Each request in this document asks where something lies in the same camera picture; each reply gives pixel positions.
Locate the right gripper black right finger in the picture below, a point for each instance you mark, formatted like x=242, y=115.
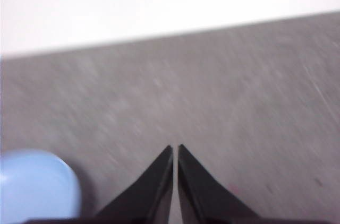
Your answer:
x=196, y=194

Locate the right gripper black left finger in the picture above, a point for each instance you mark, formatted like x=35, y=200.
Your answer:
x=154, y=194

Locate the blue round plate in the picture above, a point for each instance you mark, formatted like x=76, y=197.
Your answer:
x=34, y=187

